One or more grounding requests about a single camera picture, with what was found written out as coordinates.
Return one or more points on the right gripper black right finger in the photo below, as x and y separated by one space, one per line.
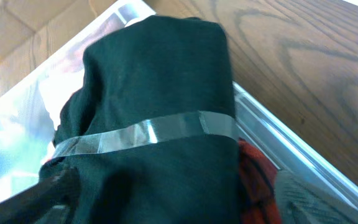
301 203

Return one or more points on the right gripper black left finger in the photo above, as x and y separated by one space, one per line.
52 200

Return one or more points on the red navy plaid shirt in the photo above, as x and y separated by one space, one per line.
256 186

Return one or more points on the black garment with band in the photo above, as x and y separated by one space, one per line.
152 131

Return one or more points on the clear plastic storage bin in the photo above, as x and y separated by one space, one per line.
29 114

